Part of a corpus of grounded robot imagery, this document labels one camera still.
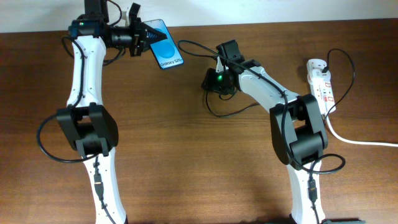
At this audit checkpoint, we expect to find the white USB charger plug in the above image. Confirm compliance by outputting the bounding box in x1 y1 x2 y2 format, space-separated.
307 58 330 79

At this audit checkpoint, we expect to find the blue Samsung Galaxy smartphone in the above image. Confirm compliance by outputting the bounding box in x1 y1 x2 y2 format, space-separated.
144 19 184 70

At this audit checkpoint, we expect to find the white power strip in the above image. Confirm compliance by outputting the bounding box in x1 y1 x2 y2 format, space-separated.
307 71 335 115

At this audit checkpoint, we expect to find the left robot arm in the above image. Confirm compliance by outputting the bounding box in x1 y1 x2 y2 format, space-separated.
56 1 167 223

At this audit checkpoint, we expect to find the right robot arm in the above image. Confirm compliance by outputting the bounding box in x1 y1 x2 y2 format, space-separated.
202 40 328 223

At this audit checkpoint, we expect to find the white power strip cord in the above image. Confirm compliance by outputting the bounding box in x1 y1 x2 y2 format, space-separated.
323 113 398 148

